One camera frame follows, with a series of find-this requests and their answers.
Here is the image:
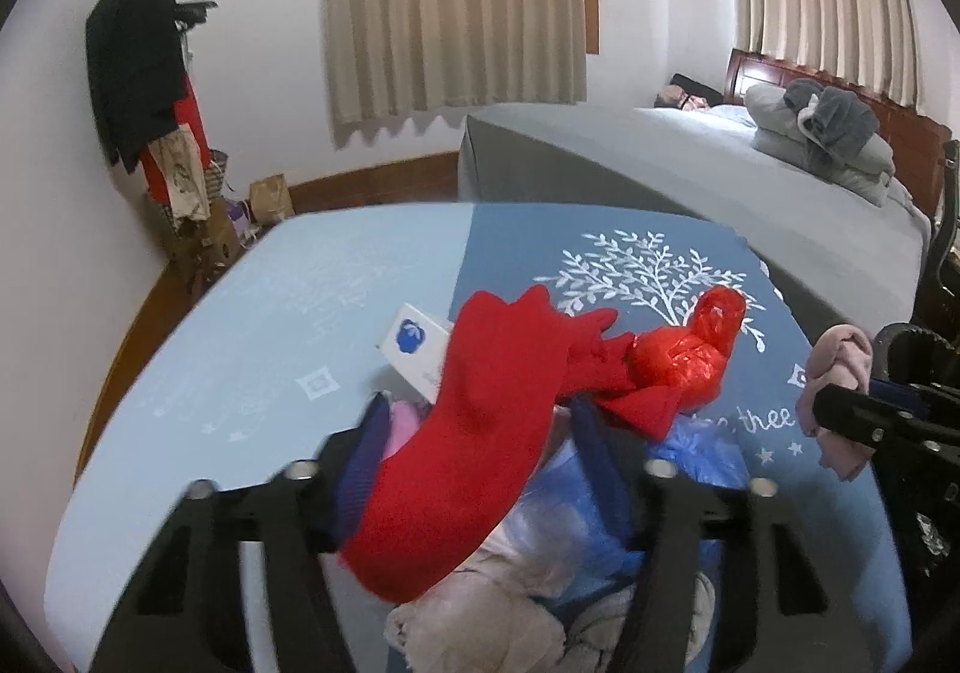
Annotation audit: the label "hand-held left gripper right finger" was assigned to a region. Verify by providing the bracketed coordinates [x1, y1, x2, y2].
[574, 397, 875, 673]

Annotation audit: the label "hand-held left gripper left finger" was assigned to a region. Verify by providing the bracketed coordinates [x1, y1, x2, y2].
[90, 401, 392, 673]

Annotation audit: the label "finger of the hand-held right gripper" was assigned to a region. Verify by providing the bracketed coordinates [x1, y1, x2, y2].
[814, 382, 960, 471]
[870, 379, 960, 428]

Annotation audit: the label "black trash bin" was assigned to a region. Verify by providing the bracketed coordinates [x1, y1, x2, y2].
[874, 322, 960, 644]

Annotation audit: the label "pink grey sock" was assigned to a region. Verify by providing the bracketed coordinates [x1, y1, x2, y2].
[796, 324, 875, 483]

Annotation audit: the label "blue plastic bag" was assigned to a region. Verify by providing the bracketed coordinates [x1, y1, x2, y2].
[495, 410, 751, 569]

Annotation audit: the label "red knit glove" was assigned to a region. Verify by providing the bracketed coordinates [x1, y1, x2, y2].
[337, 283, 683, 603]

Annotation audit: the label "red plastic bag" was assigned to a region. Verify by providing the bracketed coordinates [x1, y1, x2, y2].
[626, 287, 747, 411]

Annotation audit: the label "white box with blue print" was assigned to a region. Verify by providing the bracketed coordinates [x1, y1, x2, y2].
[375, 303, 455, 405]

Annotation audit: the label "black metal chair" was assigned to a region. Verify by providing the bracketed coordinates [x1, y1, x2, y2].
[915, 137, 960, 344]

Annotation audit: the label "light blue tablecloth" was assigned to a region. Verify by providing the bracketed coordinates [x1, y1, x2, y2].
[45, 200, 481, 673]

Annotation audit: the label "dark blue printed tablecloth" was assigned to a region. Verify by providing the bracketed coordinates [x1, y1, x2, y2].
[448, 203, 913, 673]

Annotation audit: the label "wooden headboard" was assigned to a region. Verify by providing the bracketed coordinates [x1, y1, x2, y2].
[726, 48, 953, 218]

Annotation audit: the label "dark grey clothes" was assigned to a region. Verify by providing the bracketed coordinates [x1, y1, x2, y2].
[784, 79, 878, 161]

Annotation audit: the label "folded grey duvet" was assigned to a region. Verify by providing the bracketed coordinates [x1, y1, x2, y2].
[742, 82, 898, 208]

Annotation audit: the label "purple bag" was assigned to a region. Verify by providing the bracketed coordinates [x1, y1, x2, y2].
[228, 200, 260, 241]

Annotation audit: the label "brown paper bag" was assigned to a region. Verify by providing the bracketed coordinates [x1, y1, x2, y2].
[249, 173, 293, 225]

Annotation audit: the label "bed with grey sheet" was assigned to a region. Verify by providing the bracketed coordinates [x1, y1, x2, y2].
[457, 103, 935, 345]

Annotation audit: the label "beige tote bag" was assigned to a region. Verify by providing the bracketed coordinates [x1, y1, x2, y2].
[146, 125, 213, 226]

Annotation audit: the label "pink pouch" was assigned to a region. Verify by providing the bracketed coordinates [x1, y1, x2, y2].
[655, 86, 710, 112]

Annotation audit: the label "black bag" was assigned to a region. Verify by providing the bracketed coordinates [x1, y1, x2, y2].
[670, 73, 725, 104]

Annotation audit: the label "red garment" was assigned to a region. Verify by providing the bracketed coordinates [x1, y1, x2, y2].
[142, 77, 215, 203]

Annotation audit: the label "black coat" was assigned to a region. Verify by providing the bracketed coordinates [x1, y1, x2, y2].
[85, 0, 190, 173]

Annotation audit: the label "wide beige curtain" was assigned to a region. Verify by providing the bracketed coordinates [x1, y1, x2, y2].
[319, 0, 590, 151]

